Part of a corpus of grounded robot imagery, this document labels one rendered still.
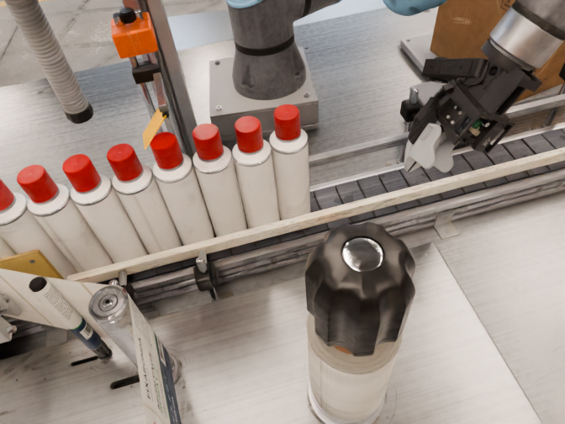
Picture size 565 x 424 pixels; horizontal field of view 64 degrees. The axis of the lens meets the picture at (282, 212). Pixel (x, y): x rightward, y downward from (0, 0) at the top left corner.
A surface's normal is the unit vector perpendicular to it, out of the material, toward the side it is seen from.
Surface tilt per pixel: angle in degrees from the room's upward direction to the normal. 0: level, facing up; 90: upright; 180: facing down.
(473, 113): 60
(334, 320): 90
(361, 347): 90
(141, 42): 90
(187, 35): 0
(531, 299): 0
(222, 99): 3
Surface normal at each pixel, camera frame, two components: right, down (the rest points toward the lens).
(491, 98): -0.87, -0.10
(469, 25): -0.91, 0.36
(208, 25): -0.07, -0.63
